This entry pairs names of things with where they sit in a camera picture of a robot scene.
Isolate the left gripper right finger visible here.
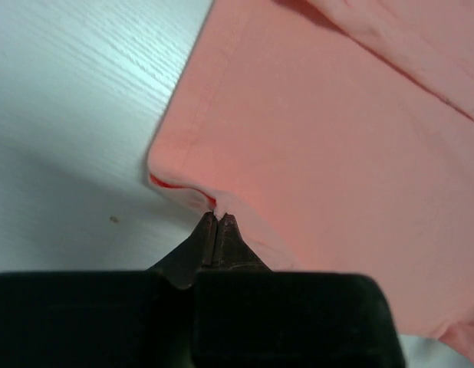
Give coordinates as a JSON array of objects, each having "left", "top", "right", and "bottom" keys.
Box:
[{"left": 212, "top": 214, "right": 271, "bottom": 271}]

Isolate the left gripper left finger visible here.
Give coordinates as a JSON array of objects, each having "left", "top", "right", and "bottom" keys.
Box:
[{"left": 148, "top": 212, "right": 218, "bottom": 288}]

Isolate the pink t shirt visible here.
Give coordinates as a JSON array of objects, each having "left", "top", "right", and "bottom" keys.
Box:
[{"left": 148, "top": 1, "right": 474, "bottom": 364}]

